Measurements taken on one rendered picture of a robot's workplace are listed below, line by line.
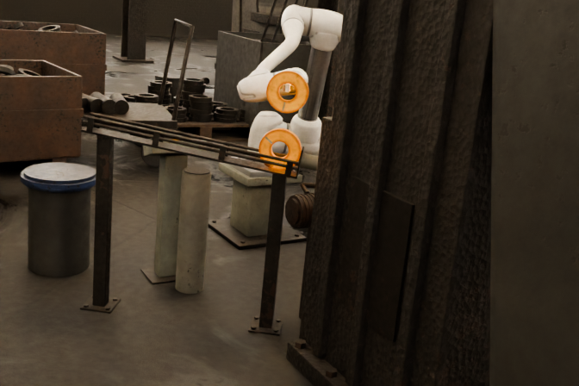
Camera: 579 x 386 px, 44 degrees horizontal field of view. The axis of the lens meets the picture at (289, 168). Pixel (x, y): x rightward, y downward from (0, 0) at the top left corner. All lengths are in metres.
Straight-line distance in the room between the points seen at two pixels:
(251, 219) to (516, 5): 2.24
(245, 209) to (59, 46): 2.91
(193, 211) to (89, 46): 3.46
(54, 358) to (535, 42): 1.82
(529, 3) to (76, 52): 4.88
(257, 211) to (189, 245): 0.76
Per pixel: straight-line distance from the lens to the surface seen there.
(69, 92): 4.62
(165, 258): 3.19
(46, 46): 6.14
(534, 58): 1.70
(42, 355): 2.66
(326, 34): 3.43
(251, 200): 3.65
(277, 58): 3.15
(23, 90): 4.53
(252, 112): 5.85
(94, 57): 6.26
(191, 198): 2.94
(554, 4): 1.68
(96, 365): 2.58
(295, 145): 2.60
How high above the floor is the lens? 1.29
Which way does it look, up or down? 14 degrees down
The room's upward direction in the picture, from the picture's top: 5 degrees clockwise
